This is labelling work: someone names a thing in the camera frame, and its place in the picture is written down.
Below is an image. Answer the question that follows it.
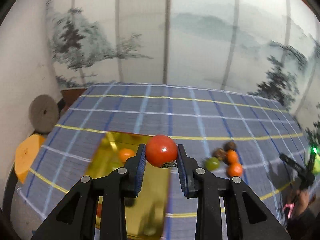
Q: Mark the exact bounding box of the orange tangerine bottom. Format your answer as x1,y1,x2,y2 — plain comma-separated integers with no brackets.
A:
118,148,136,163

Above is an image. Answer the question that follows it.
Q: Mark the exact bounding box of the orange tangerine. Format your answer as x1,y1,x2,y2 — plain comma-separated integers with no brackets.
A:
118,148,136,163
226,150,239,165
227,163,243,178

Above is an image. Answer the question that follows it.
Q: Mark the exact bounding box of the red tomato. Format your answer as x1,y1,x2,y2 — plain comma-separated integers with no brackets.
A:
145,135,178,168

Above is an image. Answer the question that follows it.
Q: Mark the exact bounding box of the person right hand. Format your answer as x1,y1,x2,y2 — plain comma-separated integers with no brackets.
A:
283,190,316,219

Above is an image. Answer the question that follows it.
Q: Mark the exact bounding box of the green snack packet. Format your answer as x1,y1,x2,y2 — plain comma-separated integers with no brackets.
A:
314,149,319,175

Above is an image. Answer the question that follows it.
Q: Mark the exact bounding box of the orange tangerine middle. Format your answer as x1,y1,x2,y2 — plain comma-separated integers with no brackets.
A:
227,163,243,178

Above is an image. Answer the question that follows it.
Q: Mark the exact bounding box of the orange tangerine top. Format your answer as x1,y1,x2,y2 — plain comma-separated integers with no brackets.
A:
226,150,239,165

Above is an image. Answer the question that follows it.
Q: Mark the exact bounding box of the green tomato left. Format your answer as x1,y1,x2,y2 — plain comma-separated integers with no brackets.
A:
204,157,220,171

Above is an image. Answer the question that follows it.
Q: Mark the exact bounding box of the brown passion fruit left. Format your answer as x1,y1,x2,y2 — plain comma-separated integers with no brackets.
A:
213,148,227,161

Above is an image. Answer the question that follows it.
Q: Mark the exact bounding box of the brown passion fruit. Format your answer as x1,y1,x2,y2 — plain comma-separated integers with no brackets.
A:
213,148,227,161
223,141,237,151

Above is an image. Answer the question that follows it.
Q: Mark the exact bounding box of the blue plaid tablecloth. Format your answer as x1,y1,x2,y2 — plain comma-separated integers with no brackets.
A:
17,81,312,240

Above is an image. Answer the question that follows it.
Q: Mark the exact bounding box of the brown passion fruit top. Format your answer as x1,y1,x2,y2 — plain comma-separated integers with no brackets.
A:
223,141,237,151

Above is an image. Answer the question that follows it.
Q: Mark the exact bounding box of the red tin box gold interior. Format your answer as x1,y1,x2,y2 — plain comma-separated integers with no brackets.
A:
84,130,172,240

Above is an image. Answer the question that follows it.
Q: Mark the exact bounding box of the orange stool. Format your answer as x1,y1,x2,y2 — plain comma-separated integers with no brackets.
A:
14,134,46,184

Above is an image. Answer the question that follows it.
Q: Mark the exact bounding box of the round grey stone disc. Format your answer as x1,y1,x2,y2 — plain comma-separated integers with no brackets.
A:
29,94,59,134

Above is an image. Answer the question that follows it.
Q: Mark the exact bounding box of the painted landscape folding screen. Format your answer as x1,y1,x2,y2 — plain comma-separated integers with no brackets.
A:
46,0,319,132

